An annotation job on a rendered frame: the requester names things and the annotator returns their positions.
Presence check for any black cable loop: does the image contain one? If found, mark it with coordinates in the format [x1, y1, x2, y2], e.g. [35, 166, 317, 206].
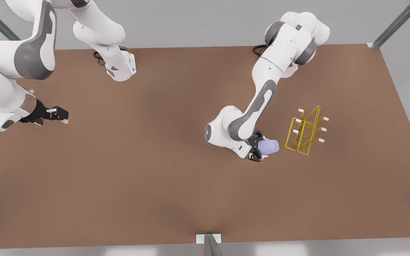
[93, 46, 128, 66]
[252, 44, 269, 57]

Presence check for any yellow wire cup holder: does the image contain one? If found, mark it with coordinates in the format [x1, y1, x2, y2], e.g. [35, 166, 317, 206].
[285, 105, 330, 156]

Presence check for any lavender cup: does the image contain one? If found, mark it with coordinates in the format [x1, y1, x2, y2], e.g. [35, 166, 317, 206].
[258, 139, 280, 156]

